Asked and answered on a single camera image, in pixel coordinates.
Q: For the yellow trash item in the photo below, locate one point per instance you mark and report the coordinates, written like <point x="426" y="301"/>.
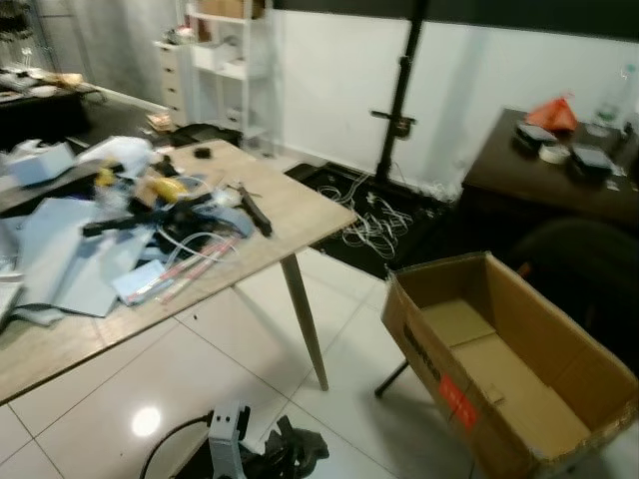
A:
<point x="162" y="189"/>

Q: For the red white flat packet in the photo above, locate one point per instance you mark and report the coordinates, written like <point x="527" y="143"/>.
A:
<point x="165" y="279"/>

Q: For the light wooden table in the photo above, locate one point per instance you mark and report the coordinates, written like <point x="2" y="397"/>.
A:
<point x="300" y="215"/>

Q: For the short black bar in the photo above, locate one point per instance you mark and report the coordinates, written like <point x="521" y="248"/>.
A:
<point x="257" y="214"/>

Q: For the black floor mat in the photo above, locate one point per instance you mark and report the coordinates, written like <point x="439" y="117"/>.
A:
<point x="424" y="235"/>

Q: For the long black tool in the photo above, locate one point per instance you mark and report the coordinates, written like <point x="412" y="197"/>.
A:
<point x="150" y="221"/>

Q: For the open brown cardboard box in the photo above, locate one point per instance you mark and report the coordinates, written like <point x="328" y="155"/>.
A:
<point x="559" y="344"/>

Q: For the small black block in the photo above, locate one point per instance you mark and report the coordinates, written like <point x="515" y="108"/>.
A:
<point x="205" y="153"/>

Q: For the white plastic bag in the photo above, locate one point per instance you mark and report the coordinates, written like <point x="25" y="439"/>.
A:
<point x="118" y="155"/>

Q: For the dark brown wooden desk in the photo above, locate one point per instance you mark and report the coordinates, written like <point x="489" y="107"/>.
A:
<point x="509" y="175"/>

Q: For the grey white box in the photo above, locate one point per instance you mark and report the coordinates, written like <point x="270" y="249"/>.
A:
<point x="40" y="165"/>

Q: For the white open shelf unit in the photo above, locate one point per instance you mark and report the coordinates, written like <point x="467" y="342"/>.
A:
<point x="262" y="70"/>

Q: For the black tripod pole stand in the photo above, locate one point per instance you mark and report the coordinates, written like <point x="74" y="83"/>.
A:
<point x="402" y="80"/>

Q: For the white drawer cabinet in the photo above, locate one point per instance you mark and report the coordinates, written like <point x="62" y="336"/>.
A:
<point x="172" y="75"/>

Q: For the white tape roll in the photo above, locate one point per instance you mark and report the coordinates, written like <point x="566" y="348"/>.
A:
<point x="554" y="154"/>

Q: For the flat black case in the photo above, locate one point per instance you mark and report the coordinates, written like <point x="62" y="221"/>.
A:
<point x="534" y="133"/>

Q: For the black box device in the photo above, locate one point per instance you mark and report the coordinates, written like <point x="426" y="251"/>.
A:
<point x="589" y="162"/>

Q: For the black cluttered table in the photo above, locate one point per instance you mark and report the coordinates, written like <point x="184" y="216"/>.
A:
<point x="40" y="115"/>

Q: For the orange crumpled bag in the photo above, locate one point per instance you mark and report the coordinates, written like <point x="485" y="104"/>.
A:
<point x="554" y="115"/>

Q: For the clear glass jar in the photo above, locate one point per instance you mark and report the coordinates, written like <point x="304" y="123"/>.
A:
<point x="605" y="112"/>

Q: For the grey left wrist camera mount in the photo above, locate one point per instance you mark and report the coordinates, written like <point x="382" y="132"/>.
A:
<point x="228" y="439"/>

